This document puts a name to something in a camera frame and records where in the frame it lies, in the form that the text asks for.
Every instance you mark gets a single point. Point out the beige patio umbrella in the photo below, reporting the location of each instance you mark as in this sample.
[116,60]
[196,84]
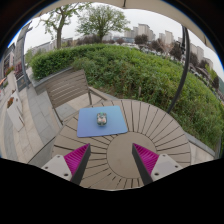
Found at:
[150,2]

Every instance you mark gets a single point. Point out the blue mouse pad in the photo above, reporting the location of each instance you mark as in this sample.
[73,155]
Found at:
[86,126]

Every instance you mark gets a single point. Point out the transparent computer mouse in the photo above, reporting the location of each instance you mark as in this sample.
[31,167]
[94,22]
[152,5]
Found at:
[101,119]

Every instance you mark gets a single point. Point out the round leafy tree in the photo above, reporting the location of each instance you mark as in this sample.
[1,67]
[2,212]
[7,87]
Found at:
[101,21]

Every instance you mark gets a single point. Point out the grey slatted outdoor chair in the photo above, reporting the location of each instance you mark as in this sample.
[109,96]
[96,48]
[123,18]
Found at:
[66,88]

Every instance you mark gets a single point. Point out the white planter box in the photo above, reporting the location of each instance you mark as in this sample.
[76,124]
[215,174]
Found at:
[15,115]

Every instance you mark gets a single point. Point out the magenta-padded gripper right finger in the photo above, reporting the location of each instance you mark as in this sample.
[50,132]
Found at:
[146,159]

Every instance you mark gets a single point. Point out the green hedge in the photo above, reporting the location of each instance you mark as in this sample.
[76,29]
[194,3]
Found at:
[133,73]

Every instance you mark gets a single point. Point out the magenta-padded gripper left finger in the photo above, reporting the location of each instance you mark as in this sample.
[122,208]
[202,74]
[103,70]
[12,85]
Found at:
[76,159]

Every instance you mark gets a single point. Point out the thin-trunked tree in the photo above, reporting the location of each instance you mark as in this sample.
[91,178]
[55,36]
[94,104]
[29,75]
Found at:
[59,30]

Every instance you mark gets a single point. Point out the group of apartment buildings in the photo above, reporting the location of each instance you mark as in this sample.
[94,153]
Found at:
[143,30]

